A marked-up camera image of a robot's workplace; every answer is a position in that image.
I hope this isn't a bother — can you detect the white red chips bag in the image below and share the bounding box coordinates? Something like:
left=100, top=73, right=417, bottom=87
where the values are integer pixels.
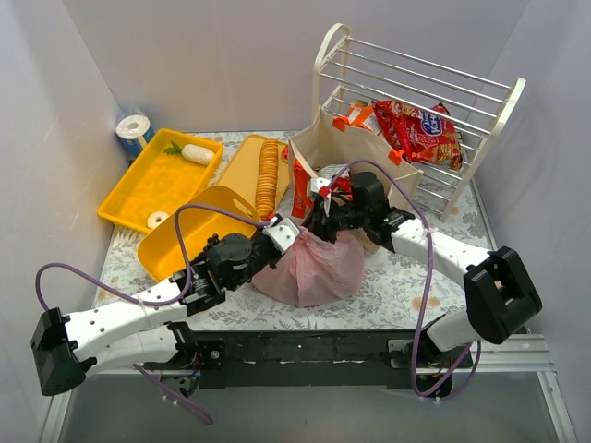
left=315, top=163, right=352, bottom=195

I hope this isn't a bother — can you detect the pink plastic grocery bag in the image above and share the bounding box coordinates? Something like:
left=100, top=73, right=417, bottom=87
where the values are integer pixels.
left=252, top=230, right=365, bottom=307

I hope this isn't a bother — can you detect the beige paper grocery bag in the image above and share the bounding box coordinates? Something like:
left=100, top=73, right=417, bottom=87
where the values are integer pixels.
left=286, top=104, right=425, bottom=253

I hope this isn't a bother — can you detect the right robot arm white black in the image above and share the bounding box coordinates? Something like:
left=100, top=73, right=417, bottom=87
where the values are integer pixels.
left=304, top=172, right=542, bottom=365

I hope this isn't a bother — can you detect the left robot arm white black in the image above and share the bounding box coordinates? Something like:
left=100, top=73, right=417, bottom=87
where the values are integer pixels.
left=30, top=221, right=301, bottom=397

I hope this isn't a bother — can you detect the black grape bunch toy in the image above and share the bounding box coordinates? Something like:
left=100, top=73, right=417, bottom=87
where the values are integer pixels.
left=203, top=233, right=221, bottom=252

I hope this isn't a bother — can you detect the row of round crackers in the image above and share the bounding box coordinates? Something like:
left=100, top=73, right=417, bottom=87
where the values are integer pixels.
left=255, top=138, right=278, bottom=219

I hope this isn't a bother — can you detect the yellow flat tray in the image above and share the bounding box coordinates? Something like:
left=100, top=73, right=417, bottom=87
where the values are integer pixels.
left=216, top=134, right=290, bottom=208

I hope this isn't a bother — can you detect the yellow deep bin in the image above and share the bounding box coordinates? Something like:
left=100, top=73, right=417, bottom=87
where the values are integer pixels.
left=138, top=186, right=260, bottom=281

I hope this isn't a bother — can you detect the orange snack packet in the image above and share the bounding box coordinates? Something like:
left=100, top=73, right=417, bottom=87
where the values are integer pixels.
left=345, top=100, right=374, bottom=133

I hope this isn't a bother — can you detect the red snack bag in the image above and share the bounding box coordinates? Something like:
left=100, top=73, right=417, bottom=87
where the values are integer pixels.
left=372, top=100, right=463, bottom=171

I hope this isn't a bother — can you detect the white radish toy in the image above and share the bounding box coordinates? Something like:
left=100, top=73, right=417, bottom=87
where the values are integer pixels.
left=163, top=143, right=214, bottom=165

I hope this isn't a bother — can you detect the yellow rectangular tray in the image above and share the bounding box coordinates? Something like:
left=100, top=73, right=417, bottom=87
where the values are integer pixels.
left=97, top=128, right=224, bottom=233

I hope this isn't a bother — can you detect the cream metal shelf rack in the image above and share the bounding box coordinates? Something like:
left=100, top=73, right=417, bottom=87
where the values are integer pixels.
left=312, top=23, right=526, bottom=220

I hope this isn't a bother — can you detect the tissue roll blue pack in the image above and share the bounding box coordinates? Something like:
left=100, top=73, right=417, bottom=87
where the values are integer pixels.
left=115, top=113, right=155, bottom=159

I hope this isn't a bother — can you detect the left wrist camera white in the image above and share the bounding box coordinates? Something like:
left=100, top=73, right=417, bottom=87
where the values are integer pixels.
left=262, top=214, right=301, bottom=255

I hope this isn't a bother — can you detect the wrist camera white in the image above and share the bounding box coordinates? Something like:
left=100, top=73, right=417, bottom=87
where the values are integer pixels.
left=262, top=214, right=301, bottom=255
left=308, top=176, right=332, bottom=217

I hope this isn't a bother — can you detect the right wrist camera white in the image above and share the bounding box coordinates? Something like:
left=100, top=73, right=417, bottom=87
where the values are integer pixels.
left=308, top=176, right=332, bottom=217

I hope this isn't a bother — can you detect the white ring slice toy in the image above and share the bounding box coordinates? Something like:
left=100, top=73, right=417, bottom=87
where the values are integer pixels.
left=146, top=210, right=169, bottom=230

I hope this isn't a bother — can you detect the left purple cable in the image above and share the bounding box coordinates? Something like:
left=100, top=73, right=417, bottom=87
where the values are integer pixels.
left=35, top=202, right=278, bottom=425

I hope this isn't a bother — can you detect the purple cable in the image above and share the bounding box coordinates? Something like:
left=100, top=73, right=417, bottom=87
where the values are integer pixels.
left=322, top=159, right=482, bottom=399
left=35, top=202, right=278, bottom=425

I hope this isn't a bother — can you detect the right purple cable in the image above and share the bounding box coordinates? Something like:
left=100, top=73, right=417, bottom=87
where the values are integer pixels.
left=322, top=159, right=482, bottom=399

